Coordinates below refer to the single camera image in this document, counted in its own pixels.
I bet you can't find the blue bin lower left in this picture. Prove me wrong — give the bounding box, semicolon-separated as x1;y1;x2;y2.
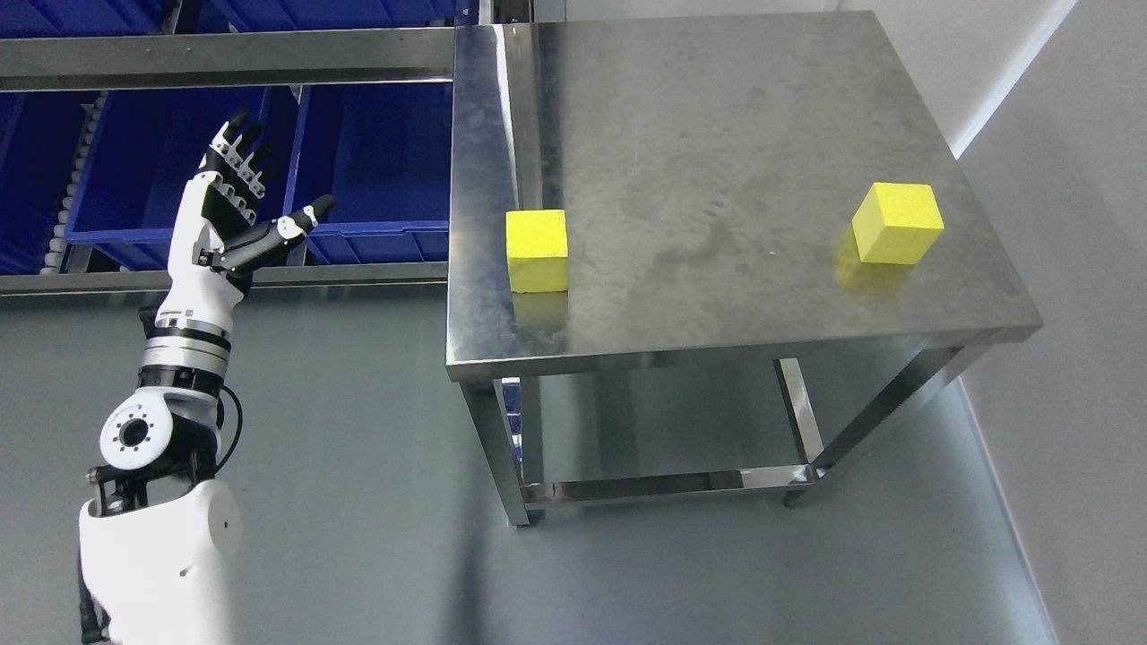
1;91;86;275

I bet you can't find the blue bin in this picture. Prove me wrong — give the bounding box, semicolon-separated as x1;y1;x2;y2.
65;86;284;272
212;1;479;32
1;91;86;275
1;1;172;39
284;81;453;265

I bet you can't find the blue bin upper right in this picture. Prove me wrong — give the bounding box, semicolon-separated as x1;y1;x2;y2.
212;1;479;32

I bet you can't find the yellow foam block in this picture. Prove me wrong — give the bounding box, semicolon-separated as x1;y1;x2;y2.
851;181;945;265
505;209;569;294

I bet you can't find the blue bin upper left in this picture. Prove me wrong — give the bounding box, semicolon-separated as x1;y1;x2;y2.
1;1;172;39

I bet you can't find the metal shelf rack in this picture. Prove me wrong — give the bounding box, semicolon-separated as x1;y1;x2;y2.
1;1;538;298

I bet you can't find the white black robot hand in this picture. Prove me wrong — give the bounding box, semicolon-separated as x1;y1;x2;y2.
154;109;336;335

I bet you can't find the stainless steel table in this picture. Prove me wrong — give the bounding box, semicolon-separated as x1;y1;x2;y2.
445;11;1043;527

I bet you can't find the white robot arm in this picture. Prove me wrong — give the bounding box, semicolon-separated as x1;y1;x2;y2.
77;302;243;644

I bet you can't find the blue bin lower right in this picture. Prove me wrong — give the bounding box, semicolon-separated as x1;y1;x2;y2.
284;81;453;265

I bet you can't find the blue bin lower middle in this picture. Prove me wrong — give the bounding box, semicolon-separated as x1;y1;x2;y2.
65;86;284;272

